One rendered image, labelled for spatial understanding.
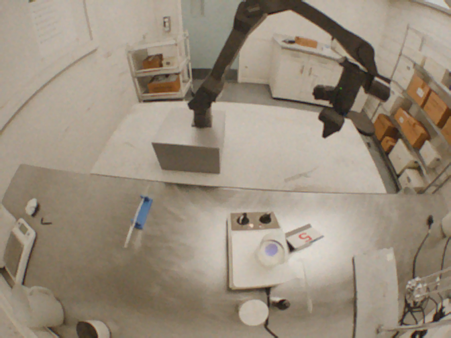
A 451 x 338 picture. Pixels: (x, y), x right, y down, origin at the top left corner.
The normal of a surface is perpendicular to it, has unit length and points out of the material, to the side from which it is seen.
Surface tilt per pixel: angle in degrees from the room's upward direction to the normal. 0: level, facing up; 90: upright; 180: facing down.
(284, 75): 90
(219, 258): 0
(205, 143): 5
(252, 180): 0
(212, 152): 90
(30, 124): 90
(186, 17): 90
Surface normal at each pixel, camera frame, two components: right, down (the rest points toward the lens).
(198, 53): -0.08, 0.79
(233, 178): 0.01, -0.62
